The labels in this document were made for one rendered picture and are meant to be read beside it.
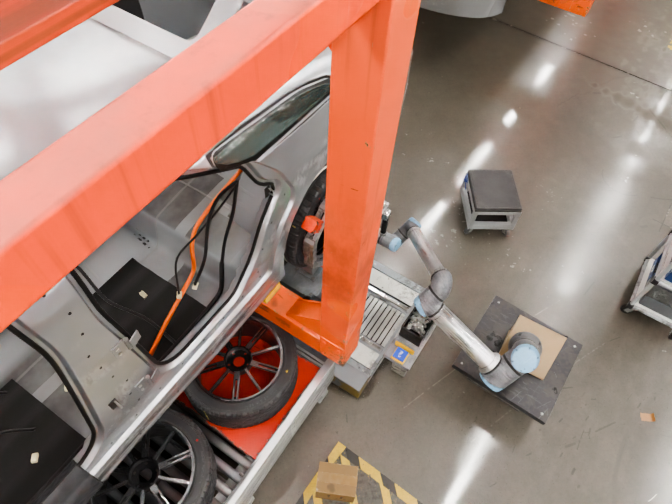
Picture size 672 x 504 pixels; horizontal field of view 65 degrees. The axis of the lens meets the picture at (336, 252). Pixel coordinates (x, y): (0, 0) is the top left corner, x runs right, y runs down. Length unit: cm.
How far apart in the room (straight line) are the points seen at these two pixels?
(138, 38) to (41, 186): 171
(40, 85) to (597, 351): 354
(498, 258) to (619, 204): 125
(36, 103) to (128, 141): 132
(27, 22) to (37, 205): 28
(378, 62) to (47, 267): 92
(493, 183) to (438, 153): 78
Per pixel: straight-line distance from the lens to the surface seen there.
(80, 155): 82
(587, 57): 642
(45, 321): 186
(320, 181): 283
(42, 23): 57
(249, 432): 314
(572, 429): 377
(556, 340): 339
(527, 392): 340
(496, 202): 406
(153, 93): 89
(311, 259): 294
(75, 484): 254
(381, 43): 137
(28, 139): 197
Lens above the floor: 327
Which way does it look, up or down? 55 degrees down
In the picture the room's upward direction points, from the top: 4 degrees clockwise
